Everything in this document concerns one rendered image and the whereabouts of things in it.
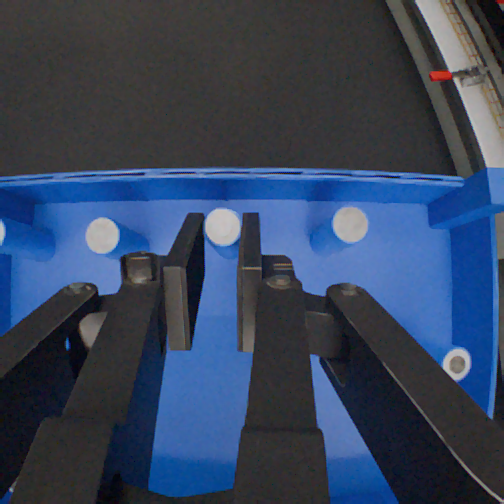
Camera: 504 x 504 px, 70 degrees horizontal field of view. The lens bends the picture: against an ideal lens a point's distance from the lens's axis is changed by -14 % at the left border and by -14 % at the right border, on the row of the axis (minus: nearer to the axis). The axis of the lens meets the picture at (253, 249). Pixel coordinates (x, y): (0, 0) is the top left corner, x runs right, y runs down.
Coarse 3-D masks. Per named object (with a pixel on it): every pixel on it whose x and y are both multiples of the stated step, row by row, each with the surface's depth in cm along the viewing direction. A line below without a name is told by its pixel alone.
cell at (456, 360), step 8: (424, 344) 21; (432, 344) 20; (440, 344) 20; (448, 344) 19; (432, 352) 19; (440, 352) 19; (448, 352) 18; (456, 352) 18; (464, 352) 18; (440, 360) 18; (448, 360) 18; (456, 360) 18; (464, 360) 18; (448, 368) 18; (456, 368) 18; (464, 368) 18; (456, 376) 18; (464, 376) 18
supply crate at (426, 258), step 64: (0, 192) 20; (64, 192) 22; (128, 192) 23; (192, 192) 23; (256, 192) 23; (320, 192) 23; (384, 192) 23; (448, 192) 22; (0, 256) 23; (64, 256) 25; (320, 256) 25; (384, 256) 25; (448, 256) 25; (0, 320) 23; (448, 320) 25; (192, 384) 24; (320, 384) 24; (192, 448) 23
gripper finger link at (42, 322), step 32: (64, 288) 11; (96, 288) 11; (32, 320) 9; (64, 320) 10; (0, 352) 8; (32, 352) 8; (64, 352) 9; (0, 384) 7; (32, 384) 8; (64, 384) 9; (0, 416) 7; (32, 416) 8; (0, 448) 7; (0, 480) 6
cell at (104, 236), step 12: (96, 228) 18; (108, 228) 18; (120, 228) 18; (96, 240) 18; (108, 240) 18; (120, 240) 18; (132, 240) 20; (144, 240) 23; (96, 252) 18; (108, 252) 18; (120, 252) 19
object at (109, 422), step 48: (144, 288) 11; (96, 336) 9; (144, 336) 9; (96, 384) 7; (144, 384) 8; (48, 432) 5; (96, 432) 5; (144, 432) 8; (48, 480) 4; (96, 480) 4; (144, 480) 7
